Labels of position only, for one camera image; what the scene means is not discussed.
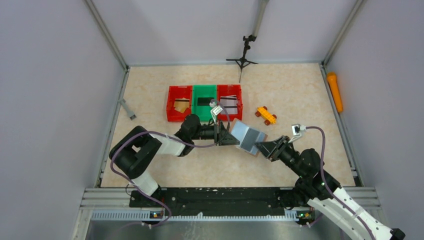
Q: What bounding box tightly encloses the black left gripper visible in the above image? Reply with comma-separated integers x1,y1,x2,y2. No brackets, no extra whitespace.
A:
191,119,240,146

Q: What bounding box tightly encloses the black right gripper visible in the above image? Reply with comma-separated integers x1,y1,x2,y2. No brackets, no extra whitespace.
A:
253,135,307,178

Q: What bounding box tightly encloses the gold card with stripe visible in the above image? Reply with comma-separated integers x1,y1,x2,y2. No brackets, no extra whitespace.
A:
173,98,190,107

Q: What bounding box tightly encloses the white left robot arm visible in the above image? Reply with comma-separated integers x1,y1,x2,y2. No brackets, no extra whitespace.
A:
109,114,240,207

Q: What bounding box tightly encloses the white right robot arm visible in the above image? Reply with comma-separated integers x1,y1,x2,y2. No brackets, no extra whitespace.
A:
254,135,406,240

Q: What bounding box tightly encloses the white card in bin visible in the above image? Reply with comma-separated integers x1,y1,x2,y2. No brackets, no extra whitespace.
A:
223,105,239,115

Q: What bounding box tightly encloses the card with black stripe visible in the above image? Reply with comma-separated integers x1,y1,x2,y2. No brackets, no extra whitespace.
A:
219,95,238,106

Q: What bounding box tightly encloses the black card in green bin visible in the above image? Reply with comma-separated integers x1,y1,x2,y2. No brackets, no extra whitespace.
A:
196,97,214,106

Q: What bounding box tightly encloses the yellow toy brick car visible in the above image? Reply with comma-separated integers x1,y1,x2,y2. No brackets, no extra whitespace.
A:
255,106,277,126

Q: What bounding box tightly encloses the green plastic bin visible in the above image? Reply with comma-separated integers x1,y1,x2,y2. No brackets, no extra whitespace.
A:
191,85,217,122

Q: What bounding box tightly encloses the right red plastic bin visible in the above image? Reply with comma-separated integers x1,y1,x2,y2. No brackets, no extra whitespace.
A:
216,84,244,121

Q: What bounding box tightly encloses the red plastic bin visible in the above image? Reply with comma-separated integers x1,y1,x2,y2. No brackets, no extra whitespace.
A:
166,85,193,122
216,84,244,121

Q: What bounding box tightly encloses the left red plastic bin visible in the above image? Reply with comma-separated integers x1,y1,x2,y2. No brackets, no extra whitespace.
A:
166,85,193,122

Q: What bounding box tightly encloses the orange flashlight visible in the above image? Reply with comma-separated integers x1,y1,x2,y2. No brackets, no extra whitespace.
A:
326,72,344,113

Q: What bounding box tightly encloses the grey small tool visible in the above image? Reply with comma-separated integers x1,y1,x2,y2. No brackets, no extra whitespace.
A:
118,98,137,121

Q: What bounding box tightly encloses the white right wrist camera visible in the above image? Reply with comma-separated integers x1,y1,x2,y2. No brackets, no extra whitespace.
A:
288,124,307,144

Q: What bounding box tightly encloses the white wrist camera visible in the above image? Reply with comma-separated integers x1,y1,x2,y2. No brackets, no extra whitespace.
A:
209,102,223,117
288,124,307,144

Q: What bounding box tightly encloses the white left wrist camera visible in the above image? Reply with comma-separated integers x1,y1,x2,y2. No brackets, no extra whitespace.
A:
209,102,223,117

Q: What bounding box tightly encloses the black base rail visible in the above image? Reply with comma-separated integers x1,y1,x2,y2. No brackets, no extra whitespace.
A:
129,186,327,209

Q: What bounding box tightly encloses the black camera tripod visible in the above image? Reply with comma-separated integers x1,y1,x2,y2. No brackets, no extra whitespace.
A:
225,34,258,83

